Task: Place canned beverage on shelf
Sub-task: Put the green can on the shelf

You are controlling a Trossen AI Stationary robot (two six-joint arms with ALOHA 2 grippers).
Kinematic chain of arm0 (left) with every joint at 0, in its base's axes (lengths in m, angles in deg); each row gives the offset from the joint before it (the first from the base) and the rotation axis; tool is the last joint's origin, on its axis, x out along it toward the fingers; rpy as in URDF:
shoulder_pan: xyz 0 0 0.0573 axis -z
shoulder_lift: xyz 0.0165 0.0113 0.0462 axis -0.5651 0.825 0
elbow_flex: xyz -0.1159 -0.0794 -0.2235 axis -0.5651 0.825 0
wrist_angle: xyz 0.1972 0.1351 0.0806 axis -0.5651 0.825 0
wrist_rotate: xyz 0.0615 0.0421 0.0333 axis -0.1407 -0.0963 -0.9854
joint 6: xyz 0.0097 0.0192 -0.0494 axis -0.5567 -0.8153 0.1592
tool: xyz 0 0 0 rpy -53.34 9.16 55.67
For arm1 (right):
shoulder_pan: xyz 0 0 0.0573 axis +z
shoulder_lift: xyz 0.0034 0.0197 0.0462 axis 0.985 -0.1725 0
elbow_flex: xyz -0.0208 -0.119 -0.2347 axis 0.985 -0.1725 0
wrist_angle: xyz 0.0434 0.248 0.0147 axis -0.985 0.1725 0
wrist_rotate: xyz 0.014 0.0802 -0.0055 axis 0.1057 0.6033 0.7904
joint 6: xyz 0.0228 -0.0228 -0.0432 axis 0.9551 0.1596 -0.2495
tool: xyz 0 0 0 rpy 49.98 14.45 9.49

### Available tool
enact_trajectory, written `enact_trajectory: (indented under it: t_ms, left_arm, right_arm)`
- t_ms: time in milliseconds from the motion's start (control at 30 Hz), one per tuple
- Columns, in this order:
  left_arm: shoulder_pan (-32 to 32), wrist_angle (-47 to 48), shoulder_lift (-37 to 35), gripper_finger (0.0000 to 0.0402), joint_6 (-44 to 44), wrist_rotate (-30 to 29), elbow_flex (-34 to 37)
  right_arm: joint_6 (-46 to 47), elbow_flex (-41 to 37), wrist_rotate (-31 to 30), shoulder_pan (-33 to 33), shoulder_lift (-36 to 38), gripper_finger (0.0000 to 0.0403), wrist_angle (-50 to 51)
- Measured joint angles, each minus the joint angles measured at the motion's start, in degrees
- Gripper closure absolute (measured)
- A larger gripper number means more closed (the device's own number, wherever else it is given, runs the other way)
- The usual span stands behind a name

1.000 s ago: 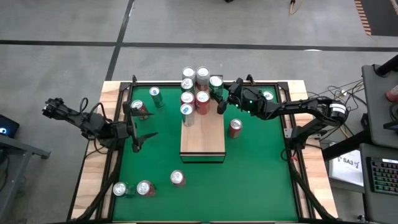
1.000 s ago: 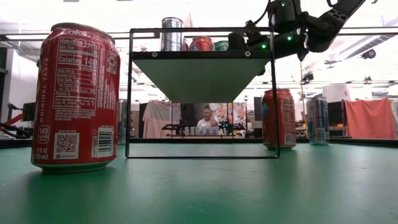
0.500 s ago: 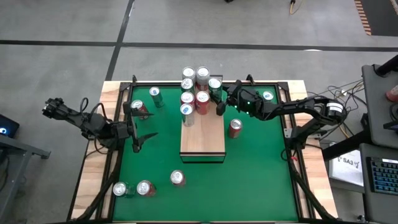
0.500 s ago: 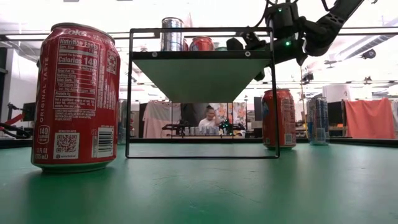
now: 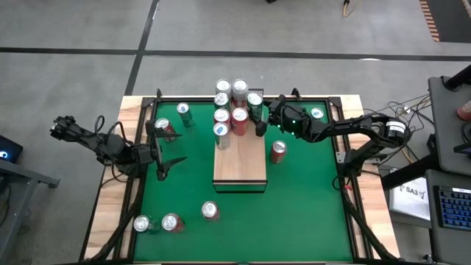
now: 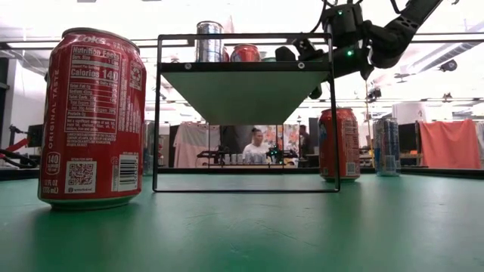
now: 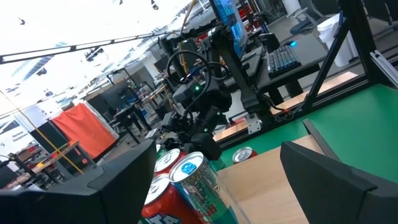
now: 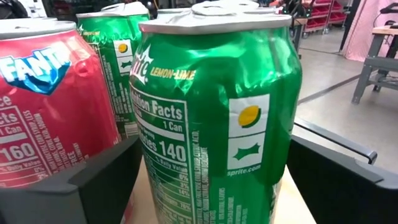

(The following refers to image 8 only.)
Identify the red-orange Fanta can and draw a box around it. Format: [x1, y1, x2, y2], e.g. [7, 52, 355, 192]
[0, 17, 123, 189]

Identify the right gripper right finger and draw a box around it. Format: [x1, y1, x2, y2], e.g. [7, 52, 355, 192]
[285, 135, 398, 224]

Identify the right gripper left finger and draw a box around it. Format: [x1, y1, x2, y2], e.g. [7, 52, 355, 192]
[0, 135, 143, 224]

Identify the red bin storage rack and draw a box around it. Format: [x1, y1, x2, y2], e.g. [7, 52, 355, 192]
[303, 0, 351, 34]

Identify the white cloth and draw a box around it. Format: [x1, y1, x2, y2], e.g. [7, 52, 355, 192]
[341, 0, 398, 63]

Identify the green soda can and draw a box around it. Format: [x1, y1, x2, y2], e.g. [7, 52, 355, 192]
[129, 0, 303, 224]
[76, 1, 150, 140]

